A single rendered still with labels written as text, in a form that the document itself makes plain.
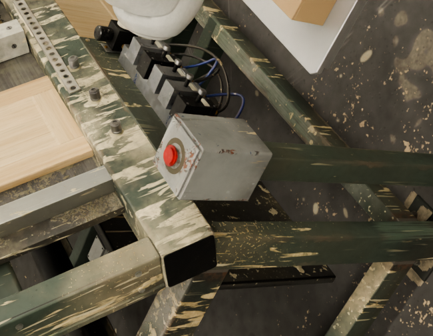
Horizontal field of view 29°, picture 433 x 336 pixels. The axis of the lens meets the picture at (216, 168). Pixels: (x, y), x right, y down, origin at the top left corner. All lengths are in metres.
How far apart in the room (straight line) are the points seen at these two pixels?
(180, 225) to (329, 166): 0.34
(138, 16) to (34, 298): 0.56
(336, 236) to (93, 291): 0.59
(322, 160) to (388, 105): 0.70
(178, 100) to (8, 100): 0.46
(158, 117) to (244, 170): 0.43
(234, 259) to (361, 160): 0.35
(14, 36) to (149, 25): 0.79
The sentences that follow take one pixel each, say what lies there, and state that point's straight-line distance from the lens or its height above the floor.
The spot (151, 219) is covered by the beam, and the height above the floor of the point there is 0.89.
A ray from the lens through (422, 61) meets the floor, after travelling 2.36.
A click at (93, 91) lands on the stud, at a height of 0.87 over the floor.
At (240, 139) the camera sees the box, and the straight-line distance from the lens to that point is 1.59.
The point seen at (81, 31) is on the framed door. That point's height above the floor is 0.50.
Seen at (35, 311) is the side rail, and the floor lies 1.13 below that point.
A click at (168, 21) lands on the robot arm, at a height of 1.00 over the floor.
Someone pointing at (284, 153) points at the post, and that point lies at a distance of 1.69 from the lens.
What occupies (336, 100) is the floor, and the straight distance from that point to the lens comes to 2.56.
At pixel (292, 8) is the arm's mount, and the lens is 1.49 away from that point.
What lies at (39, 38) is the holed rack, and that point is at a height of 0.89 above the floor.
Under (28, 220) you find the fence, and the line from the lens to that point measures 1.80.
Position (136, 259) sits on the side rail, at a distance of 1.64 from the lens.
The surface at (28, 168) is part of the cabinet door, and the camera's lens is 1.91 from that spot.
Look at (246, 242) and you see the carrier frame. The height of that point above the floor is 0.70.
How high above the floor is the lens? 1.81
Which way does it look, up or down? 37 degrees down
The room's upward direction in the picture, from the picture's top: 87 degrees counter-clockwise
